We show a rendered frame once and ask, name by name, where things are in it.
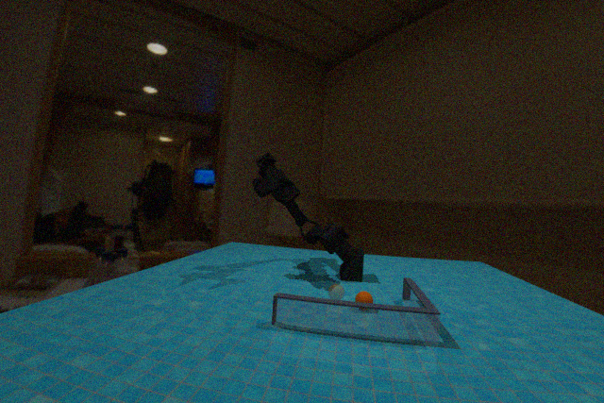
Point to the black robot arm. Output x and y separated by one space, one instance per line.
329 236

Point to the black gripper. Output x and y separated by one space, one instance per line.
285 187

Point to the low clear corner wall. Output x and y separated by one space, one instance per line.
358 322

